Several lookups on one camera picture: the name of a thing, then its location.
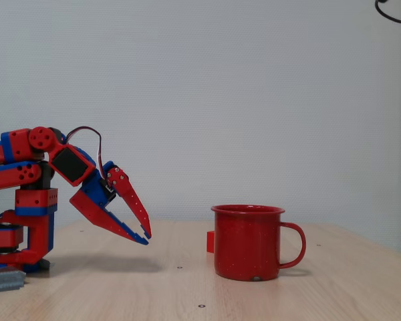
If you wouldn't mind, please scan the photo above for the red enamel mug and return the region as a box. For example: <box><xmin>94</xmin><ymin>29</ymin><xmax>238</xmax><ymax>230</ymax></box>
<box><xmin>210</xmin><ymin>204</ymin><xmax>307</xmax><ymax>282</ymax></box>

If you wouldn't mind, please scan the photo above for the grey metal table clamp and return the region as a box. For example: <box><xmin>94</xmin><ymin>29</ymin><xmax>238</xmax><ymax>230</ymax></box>
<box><xmin>0</xmin><ymin>270</ymin><xmax>27</xmax><ymax>294</ymax></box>

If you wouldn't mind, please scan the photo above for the gripper servo wire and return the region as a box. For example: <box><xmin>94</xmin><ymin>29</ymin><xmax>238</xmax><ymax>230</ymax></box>
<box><xmin>65</xmin><ymin>126</ymin><xmax>106</xmax><ymax>177</ymax></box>

